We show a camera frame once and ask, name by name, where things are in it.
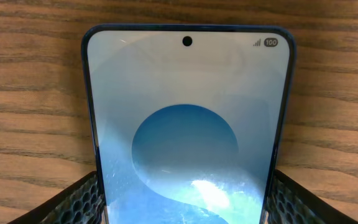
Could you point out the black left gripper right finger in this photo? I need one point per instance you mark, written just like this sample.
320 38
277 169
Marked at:
289 202

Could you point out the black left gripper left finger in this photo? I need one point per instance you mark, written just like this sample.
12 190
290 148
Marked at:
81 202

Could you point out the blue Galaxy smartphone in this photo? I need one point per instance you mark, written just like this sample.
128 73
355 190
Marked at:
186 119

